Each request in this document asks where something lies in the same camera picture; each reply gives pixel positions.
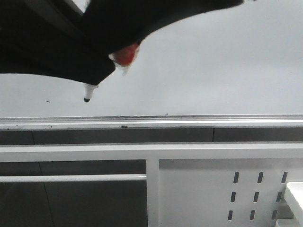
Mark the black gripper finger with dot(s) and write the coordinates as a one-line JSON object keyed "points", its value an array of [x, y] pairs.
{"points": [[42, 37], [111, 25]]}

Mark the white whiteboard with aluminium frame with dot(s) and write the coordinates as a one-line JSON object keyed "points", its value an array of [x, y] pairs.
{"points": [[235, 67]]}

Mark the white perforated metal stand frame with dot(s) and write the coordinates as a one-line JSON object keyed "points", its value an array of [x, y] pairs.
{"points": [[149, 185]]}

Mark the white plastic marker tray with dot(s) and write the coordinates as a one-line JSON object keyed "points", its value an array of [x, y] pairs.
{"points": [[294, 199]]}

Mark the white whiteboard marker red end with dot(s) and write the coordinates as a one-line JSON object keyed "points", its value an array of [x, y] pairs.
{"points": [[122, 59]]}

